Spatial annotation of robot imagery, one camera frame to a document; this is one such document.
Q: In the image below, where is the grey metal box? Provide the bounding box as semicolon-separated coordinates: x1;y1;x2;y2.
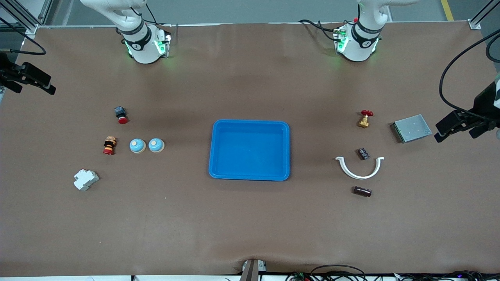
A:
390;114;433;144

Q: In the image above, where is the white circuit breaker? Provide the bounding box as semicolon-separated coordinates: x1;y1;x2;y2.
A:
73;169;100;191

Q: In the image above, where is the blue plastic tray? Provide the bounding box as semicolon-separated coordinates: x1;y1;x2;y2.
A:
208;119;291;181

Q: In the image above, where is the brown table mat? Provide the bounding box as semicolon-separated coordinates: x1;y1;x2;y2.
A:
0;21;500;278

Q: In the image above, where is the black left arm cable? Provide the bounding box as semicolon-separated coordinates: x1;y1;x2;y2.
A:
439;29;500;119

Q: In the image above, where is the aluminium frame post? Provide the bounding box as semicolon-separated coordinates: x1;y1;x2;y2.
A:
0;0;53;39
468;0;500;30

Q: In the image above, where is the brass valve with red handle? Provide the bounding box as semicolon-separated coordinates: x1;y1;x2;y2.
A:
357;110;374;129

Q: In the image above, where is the white curved plastic bracket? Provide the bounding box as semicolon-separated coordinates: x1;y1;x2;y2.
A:
335;156;385;180

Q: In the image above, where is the black cable bundle blue light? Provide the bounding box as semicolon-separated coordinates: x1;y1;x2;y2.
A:
393;270;500;281

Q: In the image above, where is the black cable at arm base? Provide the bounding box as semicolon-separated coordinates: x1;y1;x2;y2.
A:
299;19;338;42

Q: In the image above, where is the white table edge rail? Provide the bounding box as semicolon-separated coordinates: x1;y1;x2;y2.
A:
0;275;235;281

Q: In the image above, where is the black looped cable bundle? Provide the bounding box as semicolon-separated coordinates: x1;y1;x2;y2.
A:
285;264;368;281

